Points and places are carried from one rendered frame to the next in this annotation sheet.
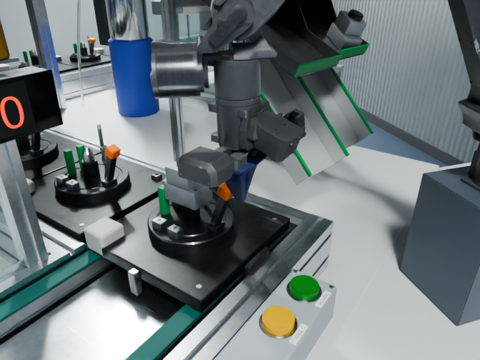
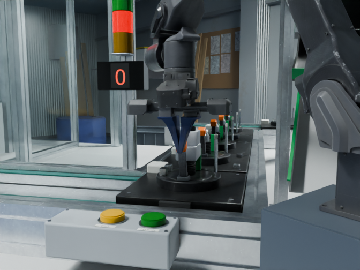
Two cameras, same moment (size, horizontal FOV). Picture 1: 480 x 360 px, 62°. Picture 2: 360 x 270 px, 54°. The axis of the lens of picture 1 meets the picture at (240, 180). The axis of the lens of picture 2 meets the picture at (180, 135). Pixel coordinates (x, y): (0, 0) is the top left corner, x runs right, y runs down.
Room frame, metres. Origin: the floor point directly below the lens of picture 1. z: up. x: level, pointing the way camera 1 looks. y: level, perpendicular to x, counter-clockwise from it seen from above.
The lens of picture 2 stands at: (0.24, -0.61, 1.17)
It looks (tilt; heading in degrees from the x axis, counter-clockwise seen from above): 7 degrees down; 68
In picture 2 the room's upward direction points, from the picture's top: straight up
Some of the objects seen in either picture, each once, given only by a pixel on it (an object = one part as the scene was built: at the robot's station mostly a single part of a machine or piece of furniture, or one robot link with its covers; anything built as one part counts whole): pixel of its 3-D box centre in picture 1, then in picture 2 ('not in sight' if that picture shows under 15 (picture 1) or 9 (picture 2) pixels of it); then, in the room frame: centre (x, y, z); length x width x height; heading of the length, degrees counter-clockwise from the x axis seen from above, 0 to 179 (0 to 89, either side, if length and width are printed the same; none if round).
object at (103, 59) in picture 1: (83, 50); not in sight; (1.94, 0.73, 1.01); 0.24 x 0.24 x 0.13; 55
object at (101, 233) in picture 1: (105, 236); (157, 171); (0.52, 0.22, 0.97); 0.05 x 0.05 x 0.04; 55
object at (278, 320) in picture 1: (278, 322); (112, 218); (0.35, -0.05, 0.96); 0.04 x 0.04 x 0.02
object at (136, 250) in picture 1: (191, 232); (188, 187); (0.55, 0.08, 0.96); 0.24 x 0.24 x 0.02; 55
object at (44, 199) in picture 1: (89, 166); (205, 145); (0.69, 0.29, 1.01); 0.24 x 0.24 x 0.13; 55
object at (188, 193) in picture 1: (182, 178); (189, 141); (0.55, 0.09, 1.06); 0.08 x 0.04 x 0.07; 55
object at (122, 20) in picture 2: not in sight; (122, 22); (0.46, 0.29, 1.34); 0.05 x 0.05 x 0.05
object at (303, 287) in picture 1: (303, 289); (153, 222); (0.41, -0.09, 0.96); 0.04 x 0.04 x 0.02
